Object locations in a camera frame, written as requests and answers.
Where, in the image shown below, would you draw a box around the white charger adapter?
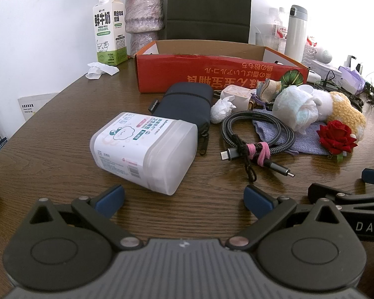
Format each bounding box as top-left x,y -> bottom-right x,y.
213,85 -> 257,111

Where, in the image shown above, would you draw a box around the white crumpled tissue ball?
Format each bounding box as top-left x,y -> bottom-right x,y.
210,96 -> 237,123

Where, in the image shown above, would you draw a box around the white round speaker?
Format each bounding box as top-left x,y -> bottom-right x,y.
312,46 -> 333,66

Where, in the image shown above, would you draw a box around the white floor box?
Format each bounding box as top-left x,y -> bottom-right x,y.
18,93 -> 60,122

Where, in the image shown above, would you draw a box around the dark blue zipper pouch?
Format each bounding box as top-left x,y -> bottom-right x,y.
149,82 -> 214,157

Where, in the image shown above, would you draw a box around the pinkish grey ceramic vase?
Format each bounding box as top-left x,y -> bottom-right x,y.
125,0 -> 164,57

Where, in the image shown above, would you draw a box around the grey braided cable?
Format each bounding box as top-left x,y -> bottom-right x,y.
220,110 -> 296,183

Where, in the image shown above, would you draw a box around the white thermos bottle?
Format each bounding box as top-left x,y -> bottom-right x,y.
284,4 -> 308,64

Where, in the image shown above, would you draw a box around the white flat box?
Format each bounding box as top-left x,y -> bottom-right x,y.
308,59 -> 343,81

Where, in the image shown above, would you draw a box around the purple tissue pack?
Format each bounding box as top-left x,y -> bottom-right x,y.
339,65 -> 366,95

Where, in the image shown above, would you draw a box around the yellow white plush toy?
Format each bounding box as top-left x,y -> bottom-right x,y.
305,89 -> 367,139

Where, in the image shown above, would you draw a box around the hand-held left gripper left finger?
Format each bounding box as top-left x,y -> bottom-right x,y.
26,184 -> 142,251

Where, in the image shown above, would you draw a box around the red artificial rose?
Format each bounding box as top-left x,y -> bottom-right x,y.
317,120 -> 359,162

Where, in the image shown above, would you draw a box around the white rolled diaper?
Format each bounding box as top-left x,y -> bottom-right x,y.
273,84 -> 319,131

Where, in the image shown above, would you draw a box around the black desk stand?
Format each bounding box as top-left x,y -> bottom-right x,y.
343,55 -> 364,74

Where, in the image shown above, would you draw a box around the white plastic wipes container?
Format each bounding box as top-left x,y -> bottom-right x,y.
90,111 -> 197,196

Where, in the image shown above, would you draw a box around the red cardboard box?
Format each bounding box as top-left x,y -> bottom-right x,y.
134,40 -> 310,93

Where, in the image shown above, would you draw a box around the green white milk carton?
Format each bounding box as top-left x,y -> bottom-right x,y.
92,0 -> 127,66

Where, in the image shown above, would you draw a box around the wooden desktop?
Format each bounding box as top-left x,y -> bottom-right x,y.
0,56 -> 374,299

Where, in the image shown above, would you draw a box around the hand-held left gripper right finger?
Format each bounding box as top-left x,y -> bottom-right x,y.
226,185 -> 360,251

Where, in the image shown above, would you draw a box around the purple knit cloth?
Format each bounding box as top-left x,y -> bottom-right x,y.
252,104 -> 346,156

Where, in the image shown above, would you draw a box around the white crumpled paper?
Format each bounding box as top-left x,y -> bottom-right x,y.
85,62 -> 119,80

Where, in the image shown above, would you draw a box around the clear plastic bottles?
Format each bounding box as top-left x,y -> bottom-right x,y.
268,6 -> 289,38

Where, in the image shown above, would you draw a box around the dark paper bag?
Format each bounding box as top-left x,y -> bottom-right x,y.
164,0 -> 252,44

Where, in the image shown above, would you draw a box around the clear glass container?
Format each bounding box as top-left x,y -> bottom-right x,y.
255,33 -> 287,53

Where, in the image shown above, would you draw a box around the crumpled colourful packet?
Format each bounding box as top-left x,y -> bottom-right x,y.
256,79 -> 282,103

